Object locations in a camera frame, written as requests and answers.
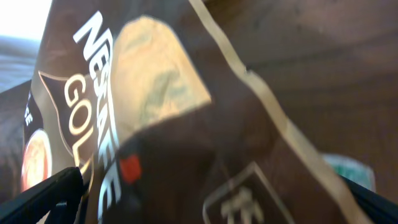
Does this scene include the blue Kleenex tissue multipack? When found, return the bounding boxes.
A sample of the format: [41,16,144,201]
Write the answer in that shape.
[322,154,376,192]

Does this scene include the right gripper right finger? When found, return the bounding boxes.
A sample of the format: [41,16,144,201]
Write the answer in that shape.
[341,176,397,224]

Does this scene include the brown Nescafe Gold coffee bag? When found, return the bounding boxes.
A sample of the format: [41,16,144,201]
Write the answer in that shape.
[21,0,370,223]

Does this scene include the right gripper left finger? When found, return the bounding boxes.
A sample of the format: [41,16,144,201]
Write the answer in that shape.
[1,167,85,223]

